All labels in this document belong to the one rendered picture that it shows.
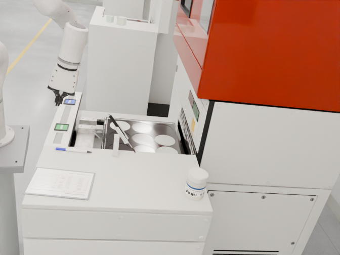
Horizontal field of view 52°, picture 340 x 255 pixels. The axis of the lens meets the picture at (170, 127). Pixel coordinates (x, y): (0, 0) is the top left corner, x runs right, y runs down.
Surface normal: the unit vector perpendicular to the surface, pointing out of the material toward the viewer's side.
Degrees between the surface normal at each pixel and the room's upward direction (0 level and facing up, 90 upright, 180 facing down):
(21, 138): 3
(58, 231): 90
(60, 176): 0
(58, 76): 89
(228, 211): 90
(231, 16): 90
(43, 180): 0
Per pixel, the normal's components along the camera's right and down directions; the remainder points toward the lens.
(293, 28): 0.11, 0.49
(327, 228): 0.15, -0.87
